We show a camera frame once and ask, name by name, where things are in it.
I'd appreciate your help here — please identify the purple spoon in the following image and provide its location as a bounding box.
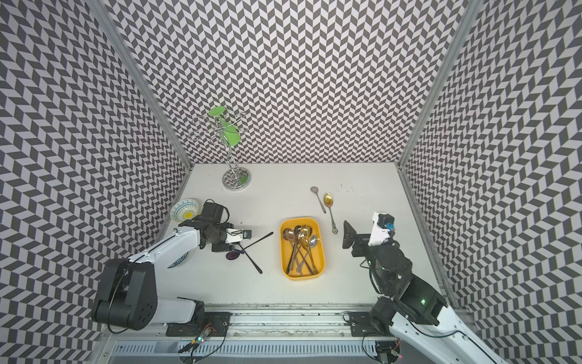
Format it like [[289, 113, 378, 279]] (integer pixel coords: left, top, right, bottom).
[[235, 243, 263, 275]]

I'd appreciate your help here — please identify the yellow plastic storage box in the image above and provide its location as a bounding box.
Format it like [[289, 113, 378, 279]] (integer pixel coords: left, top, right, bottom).
[[280, 217, 326, 281]]

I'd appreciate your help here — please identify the gold round spoon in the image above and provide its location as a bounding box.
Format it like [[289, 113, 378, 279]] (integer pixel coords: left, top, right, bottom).
[[301, 225, 319, 275]]

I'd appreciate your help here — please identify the copper handled spoon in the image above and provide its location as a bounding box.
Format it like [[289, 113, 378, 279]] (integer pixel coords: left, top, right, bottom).
[[283, 228, 300, 274]]

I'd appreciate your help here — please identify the silver teaspoon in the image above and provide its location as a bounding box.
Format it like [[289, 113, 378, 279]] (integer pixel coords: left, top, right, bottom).
[[283, 228, 318, 275]]

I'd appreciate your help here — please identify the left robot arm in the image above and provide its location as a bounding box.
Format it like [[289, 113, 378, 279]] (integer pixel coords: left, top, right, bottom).
[[90, 200, 233, 334]]

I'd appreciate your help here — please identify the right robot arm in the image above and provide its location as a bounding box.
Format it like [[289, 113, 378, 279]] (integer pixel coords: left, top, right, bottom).
[[343, 214, 504, 363]]

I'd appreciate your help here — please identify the small silver spoon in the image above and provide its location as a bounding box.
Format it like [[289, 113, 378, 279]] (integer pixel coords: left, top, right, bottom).
[[310, 186, 327, 214]]

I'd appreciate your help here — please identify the yellow blue patterned bowl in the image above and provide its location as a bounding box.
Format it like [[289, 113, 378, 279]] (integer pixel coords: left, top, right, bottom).
[[171, 198, 201, 223]]

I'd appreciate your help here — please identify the blue patterned plate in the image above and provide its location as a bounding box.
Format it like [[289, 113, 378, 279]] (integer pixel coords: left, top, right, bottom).
[[168, 253, 189, 268]]

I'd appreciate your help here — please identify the green plastic cup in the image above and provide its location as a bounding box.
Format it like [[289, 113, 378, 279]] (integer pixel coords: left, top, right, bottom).
[[209, 106, 240, 147]]

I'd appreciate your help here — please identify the chrome cup holder stand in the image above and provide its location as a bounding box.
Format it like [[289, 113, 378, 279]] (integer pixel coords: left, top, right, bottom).
[[190, 108, 252, 191]]

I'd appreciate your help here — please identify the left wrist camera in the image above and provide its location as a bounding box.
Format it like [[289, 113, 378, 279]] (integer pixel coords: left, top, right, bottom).
[[225, 228, 252, 244]]

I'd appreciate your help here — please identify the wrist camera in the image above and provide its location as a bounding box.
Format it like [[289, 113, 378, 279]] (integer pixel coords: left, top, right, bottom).
[[225, 228, 252, 244], [368, 212, 396, 247]]

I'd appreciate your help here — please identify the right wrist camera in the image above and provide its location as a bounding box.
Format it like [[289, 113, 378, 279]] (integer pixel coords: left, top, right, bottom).
[[368, 212, 396, 247]]

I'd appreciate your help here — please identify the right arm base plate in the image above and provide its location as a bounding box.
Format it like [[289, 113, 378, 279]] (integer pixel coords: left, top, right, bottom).
[[344, 311, 391, 337]]

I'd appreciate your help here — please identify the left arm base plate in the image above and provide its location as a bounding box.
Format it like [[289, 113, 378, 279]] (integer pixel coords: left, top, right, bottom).
[[165, 312, 232, 338]]

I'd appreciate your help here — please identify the aluminium front rail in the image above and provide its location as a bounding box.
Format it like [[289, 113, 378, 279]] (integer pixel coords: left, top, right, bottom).
[[102, 303, 474, 342]]

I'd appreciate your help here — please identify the aluminium corner post left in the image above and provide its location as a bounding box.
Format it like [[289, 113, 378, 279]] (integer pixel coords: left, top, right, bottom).
[[86, 0, 192, 170]]

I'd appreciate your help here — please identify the aluminium corner post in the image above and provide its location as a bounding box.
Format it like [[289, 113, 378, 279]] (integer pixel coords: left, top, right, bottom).
[[397, 0, 484, 169], [86, 0, 192, 170]]

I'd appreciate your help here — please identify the aluminium corner post right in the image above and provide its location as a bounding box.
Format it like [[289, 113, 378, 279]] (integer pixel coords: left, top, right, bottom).
[[397, 0, 484, 169]]

